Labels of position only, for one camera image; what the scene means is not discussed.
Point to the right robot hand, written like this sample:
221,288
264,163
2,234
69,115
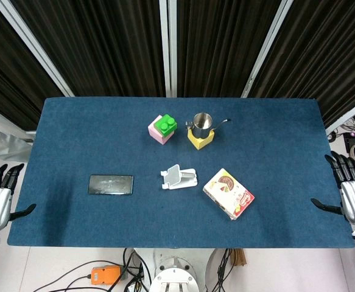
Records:
352,197

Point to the black smartphone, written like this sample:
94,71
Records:
111,184

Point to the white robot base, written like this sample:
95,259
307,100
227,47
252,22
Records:
174,273

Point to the white phone stand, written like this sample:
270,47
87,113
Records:
178,178

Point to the grey trouser leg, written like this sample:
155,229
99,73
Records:
3,143

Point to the snack box with pie print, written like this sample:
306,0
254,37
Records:
229,193

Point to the brown cardboard piece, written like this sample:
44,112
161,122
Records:
239,257

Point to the orange power box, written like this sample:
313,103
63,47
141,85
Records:
105,274

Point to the yellow cube block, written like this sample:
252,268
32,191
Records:
200,141

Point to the blue felt table mat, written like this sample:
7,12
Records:
180,188

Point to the pink cube block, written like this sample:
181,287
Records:
160,134

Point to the green toy brick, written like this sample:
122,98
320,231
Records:
165,124

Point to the white partition frame post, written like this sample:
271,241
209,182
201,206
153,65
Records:
267,48
32,45
168,48

